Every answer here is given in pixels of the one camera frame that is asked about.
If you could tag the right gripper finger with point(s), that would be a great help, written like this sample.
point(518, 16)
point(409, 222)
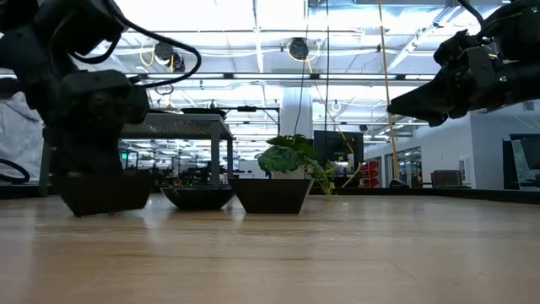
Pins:
point(430, 95)
point(428, 120)

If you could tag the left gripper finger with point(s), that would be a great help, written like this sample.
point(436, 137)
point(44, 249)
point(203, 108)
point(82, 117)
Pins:
point(86, 158)

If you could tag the rounded square black plate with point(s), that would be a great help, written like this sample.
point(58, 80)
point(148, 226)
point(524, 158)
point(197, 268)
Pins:
point(105, 196)

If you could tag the oval black plate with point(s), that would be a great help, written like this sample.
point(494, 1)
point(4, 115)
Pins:
point(197, 199)

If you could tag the round black plate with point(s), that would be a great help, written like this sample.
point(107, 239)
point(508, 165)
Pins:
point(203, 111)

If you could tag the wavy square black plate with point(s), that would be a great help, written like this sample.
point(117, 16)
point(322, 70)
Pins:
point(272, 197)

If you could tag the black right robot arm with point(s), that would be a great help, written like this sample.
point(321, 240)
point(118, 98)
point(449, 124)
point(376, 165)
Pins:
point(523, 34)

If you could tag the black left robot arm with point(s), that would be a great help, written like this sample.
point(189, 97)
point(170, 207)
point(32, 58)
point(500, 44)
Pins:
point(38, 46)

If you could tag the brown box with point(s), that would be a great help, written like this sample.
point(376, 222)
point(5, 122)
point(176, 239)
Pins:
point(446, 178)

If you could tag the person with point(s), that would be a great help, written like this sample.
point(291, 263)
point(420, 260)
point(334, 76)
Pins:
point(19, 135)

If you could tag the red storage bin rack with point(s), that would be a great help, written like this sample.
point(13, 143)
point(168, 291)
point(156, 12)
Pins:
point(369, 175)

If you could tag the black monitor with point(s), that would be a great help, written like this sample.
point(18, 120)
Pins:
point(343, 145)

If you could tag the grey perforated metal shelf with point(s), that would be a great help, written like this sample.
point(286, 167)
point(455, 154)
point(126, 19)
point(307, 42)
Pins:
point(177, 125)

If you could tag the dark screen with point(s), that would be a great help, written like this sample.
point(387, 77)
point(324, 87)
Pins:
point(523, 160)

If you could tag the green artificial potted plant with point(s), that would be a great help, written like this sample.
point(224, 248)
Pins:
point(287, 156)

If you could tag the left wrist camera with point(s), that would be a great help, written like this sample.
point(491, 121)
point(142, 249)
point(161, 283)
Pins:
point(101, 99)

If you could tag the black aluminium table frame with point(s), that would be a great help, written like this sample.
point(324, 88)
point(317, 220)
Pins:
point(422, 195)

